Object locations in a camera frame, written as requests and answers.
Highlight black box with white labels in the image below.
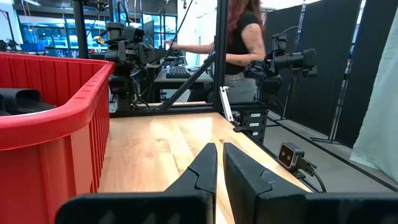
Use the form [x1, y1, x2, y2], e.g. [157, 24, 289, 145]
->
[239, 108, 269, 144]

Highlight background storage shelving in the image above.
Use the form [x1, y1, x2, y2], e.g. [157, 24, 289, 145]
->
[12, 12, 178, 60]

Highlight pale green curtain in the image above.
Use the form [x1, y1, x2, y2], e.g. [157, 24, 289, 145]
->
[349, 9, 398, 183]

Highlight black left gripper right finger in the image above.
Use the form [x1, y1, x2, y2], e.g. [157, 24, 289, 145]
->
[222, 142, 398, 224]

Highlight black computer keyboard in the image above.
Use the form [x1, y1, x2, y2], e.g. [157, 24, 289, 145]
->
[165, 65, 192, 79]

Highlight red plastic storage bin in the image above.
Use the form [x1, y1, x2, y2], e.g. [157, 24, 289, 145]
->
[0, 52, 116, 224]

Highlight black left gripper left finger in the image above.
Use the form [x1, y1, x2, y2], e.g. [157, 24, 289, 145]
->
[55, 142, 218, 224]

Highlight black room divider panel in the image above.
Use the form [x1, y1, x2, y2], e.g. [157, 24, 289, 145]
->
[264, 0, 363, 138]
[334, 0, 398, 149]

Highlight grey table-level camera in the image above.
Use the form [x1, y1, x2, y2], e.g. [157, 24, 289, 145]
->
[277, 142, 306, 171]

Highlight person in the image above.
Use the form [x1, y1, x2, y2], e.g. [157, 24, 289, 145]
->
[164, 0, 267, 103]

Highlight white metal strip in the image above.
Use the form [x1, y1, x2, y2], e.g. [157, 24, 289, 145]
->
[219, 86, 234, 123]

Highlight black camera cable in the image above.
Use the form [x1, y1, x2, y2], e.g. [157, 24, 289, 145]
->
[303, 161, 328, 193]

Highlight black rubber slide sandal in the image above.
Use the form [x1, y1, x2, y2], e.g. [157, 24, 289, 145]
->
[0, 88, 57, 116]

